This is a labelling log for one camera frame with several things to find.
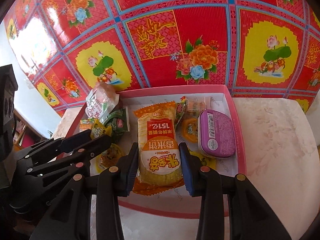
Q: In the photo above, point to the peach jelly drink pouch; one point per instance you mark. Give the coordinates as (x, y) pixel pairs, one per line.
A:
(101, 101)

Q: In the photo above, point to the rainbow striped candy packet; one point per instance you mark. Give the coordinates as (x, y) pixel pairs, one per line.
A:
(195, 105)

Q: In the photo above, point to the yellow flower snack packet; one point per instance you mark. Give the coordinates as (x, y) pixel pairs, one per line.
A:
(98, 130)

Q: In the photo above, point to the yellow jelly cup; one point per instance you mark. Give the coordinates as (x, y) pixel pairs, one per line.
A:
(108, 158)

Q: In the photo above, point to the red floral wall covering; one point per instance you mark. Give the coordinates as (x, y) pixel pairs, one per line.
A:
(256, 48)

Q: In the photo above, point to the purple plastic tub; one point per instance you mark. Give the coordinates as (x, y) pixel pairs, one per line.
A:
(216, 138)

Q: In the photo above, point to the orange jelly cup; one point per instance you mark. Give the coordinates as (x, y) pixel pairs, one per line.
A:
(189, 130)

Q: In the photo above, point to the yellow candy packet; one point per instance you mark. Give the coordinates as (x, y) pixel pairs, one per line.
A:
(205, 161)

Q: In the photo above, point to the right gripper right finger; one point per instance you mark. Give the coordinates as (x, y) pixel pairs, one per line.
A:
(250, 216)

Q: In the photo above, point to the orange burger gummy packet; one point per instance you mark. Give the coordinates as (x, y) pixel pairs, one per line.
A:
(85, 124)

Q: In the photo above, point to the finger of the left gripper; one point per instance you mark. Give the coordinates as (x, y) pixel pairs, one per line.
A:
(51, 148)
(82, 154)

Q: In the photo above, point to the green pea snack packet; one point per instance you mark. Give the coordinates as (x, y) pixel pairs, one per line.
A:
(180, 110)

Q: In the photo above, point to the orange rice cracker pack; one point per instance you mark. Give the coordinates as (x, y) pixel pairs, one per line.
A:
(159, 160)

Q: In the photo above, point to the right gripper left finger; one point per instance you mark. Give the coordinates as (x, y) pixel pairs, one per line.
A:
(69, 215)

